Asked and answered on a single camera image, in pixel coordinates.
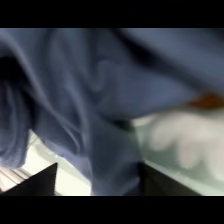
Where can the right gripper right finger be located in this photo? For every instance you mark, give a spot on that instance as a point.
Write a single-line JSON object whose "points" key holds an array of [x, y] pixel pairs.
{"points": [[160, 183]]}

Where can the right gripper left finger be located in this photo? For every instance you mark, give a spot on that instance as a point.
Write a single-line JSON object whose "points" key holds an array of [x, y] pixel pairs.
{"points": [[40, 183]]}

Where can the blue T-shirt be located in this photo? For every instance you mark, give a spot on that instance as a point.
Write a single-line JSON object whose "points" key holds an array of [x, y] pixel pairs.
{"points": [[100, 83]]}

